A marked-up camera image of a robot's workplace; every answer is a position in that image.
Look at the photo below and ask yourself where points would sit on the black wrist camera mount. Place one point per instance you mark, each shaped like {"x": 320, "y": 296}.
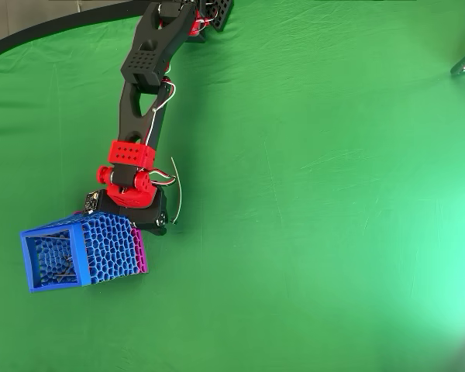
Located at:
{"x": 92, "y": 201}

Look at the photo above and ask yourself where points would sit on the green cloth with black rim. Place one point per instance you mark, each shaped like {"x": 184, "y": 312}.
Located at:
{"x": 294, "y": 232}

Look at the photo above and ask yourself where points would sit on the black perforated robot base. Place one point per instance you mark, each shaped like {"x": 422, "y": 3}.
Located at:
{"x": 221, "y": 13}

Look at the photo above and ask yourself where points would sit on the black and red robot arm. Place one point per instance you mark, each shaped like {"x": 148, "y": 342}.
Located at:
{"x": 145, "y": 58}

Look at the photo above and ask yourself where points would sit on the blue and magenta mesh basket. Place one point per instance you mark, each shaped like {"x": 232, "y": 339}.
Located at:
{"x": 108, "y": 248}

